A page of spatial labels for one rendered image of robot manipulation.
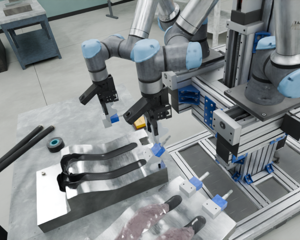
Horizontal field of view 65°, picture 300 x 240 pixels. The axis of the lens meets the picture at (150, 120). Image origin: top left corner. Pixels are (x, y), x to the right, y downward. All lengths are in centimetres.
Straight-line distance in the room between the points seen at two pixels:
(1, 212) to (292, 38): 222
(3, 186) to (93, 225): 165
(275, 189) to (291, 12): 127
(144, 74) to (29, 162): 80
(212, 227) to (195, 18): 65
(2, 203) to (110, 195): 157
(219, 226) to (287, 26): 61
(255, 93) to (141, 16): 52
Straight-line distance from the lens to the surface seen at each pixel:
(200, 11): 79
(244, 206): 166
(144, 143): 107
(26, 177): 123
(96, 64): 96
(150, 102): 76
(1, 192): 248
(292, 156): 202
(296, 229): 193
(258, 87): 98
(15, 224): 110
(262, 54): 93
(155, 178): 95
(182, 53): 69
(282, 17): 75
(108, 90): 104
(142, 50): 67
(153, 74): 70
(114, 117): 112
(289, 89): 82
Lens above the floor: 161
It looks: 39 degrees down
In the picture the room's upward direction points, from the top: 8 degrees counter-clockwise
